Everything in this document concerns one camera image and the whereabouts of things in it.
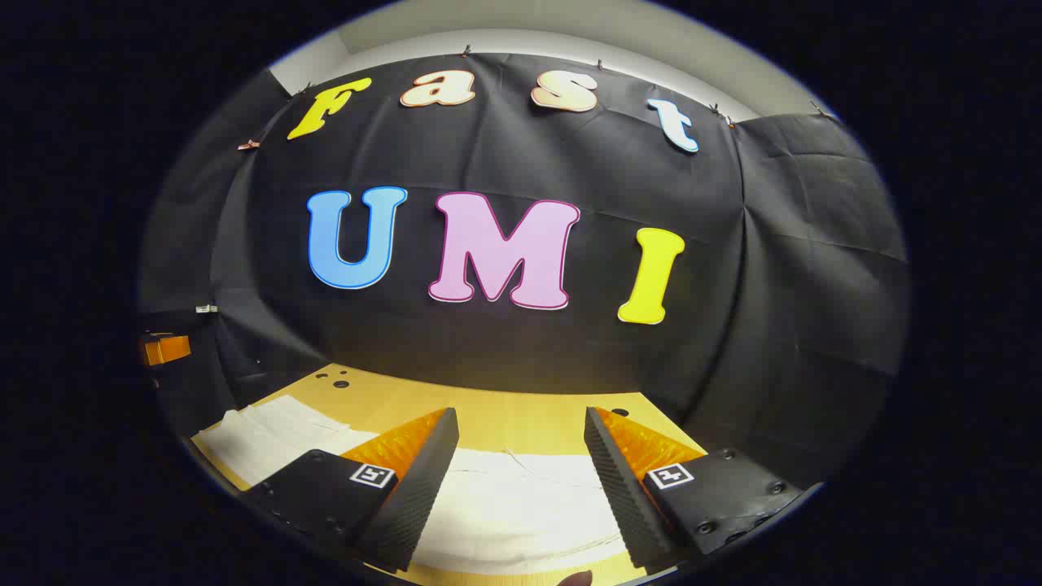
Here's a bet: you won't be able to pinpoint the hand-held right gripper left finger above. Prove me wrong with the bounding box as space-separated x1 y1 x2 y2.
243 407 461 574

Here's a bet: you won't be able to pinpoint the black backdrop cloth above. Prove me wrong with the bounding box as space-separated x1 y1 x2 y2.
138 53 911 497

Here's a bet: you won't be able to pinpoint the white jeans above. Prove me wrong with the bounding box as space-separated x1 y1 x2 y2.
191 395 632 576

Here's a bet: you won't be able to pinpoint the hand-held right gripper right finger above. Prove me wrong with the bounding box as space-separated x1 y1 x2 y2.
583 406 817 572

